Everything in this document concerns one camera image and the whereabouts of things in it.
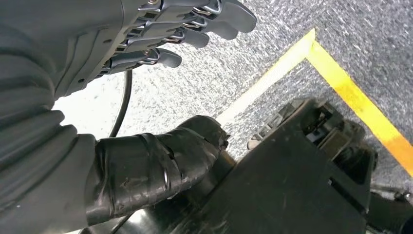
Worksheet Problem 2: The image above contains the black robot foot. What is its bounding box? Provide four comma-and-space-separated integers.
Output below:
368, 184, 413, 234

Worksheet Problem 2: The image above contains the black robot leg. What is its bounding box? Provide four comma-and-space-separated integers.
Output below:
80, 98, 378, 234

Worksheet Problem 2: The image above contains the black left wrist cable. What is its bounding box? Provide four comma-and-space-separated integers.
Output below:
108, 69, 133, 138

